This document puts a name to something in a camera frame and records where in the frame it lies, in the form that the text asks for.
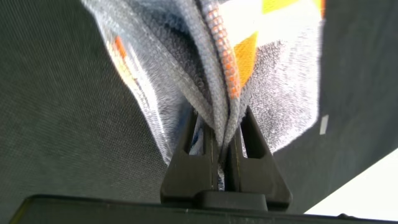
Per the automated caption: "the grey tape piece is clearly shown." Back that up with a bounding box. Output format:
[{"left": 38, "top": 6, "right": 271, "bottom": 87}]
[{"left": 319, "top": 114, "right": 330, "bottom": 136}]

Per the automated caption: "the grey towel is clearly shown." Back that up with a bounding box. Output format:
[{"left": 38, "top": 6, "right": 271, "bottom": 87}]
[{"left": 81, "top": 0, "right": 326, "bottom": 191}]

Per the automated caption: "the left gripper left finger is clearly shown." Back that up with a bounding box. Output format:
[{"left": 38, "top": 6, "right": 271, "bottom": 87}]
[{"left": 160, "top": 108, "right": 220, "bottom": 203}]

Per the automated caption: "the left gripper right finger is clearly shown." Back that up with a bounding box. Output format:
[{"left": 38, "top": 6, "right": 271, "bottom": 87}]
[{"left": 223, "top": 105, "right": 294, "bottom": 211}]

